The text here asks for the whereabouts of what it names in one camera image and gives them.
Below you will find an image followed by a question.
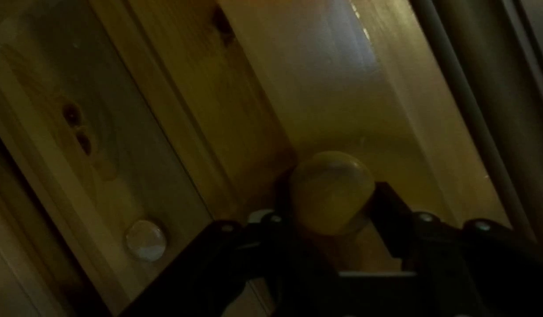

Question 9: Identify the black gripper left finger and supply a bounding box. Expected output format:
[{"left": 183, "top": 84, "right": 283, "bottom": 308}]
[{"left": 119, "top": 169, "right": 338, "bottom": 317}]

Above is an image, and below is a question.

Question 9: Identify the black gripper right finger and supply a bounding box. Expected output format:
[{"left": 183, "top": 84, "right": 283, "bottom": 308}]
[{"left": 364, "top": 181, "right": 543, "bottom": 317}]

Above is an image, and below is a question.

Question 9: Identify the pine wooden dresser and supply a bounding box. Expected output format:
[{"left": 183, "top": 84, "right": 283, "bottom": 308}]
[{"left": 0, "top": 0, "right": 543, "bottom": 317}]

